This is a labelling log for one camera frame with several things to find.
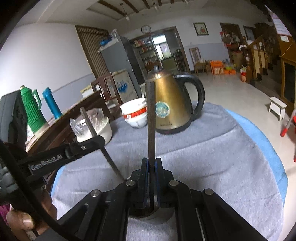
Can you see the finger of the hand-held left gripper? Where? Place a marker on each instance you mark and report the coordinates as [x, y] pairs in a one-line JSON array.
[[92, 141]]

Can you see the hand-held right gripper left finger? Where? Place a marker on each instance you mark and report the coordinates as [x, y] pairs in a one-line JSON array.
[[144, 169]]

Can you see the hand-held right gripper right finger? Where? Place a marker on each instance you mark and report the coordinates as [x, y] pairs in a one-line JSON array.
[[158, 169]]

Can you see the dark chopstick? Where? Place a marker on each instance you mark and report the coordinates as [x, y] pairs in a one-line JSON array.
[[150, 120], [92, 126]]

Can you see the person's left hand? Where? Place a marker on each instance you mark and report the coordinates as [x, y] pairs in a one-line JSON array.
[[19, 220]]

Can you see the white ceramic pot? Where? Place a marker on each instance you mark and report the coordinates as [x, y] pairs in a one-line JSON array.
[[104, 132]]

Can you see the clear plastic bag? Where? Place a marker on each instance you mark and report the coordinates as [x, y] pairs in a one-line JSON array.
[[79, 124]]

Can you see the dark wooden table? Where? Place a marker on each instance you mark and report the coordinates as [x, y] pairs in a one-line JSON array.
[[62, 129]]

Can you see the grey towel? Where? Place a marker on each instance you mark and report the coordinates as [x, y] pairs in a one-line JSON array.
[[208, 162]]

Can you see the white bowl red band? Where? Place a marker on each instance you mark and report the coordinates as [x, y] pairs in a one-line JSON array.
[[136, 113]]

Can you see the green thermos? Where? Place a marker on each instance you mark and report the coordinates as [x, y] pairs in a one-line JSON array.
[[32, 109]]

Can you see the blue thermos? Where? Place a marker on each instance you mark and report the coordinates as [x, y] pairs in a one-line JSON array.
[[52, 103]]

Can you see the dark wooden chair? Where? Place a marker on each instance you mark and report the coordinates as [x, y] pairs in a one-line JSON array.
[[107, 85]]

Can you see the dark grey panel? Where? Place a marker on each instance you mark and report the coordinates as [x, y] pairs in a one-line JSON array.
[[10, 115]]

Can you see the white chest freezer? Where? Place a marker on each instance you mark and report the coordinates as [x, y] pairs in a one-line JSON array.
[[126, 87]]

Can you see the gold electric kettle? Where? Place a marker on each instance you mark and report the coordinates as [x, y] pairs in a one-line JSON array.
[[171, 97]]

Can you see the grey refrigerator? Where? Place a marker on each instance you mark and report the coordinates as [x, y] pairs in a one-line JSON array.
[[115, 58]]

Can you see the shelf with bottles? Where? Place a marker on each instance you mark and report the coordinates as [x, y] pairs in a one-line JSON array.
[[148, 53]]

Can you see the blue cloth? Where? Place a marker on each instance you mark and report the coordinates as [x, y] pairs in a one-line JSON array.
[[261, 134]]

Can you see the orange cardboard box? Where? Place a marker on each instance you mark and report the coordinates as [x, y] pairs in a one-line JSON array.
[[217, 67]]

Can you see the light wooden chair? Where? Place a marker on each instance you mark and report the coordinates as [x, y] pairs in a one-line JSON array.
[[196, 58]]

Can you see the red white gift bag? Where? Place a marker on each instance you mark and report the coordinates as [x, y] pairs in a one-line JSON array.
[[243, 76]]

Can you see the white stool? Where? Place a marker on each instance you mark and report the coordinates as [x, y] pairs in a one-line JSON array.
[[277, 105]]

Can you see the red plastic chair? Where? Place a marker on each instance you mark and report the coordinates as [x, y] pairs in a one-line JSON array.
[[286, 126]]

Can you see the wooden stair railing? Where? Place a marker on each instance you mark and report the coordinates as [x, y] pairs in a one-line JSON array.
[[256, 60]]

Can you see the wooden cabinet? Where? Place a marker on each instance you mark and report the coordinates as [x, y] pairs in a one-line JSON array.
[[288, 69]]

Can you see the round wall clock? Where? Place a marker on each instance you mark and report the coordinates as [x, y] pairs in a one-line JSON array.
[[146, 29]]

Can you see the framed wall picture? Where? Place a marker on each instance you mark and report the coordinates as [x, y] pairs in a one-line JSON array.
[[200, 29]]

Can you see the wall calendar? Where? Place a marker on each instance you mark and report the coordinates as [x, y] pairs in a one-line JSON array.
[[281, 23]]

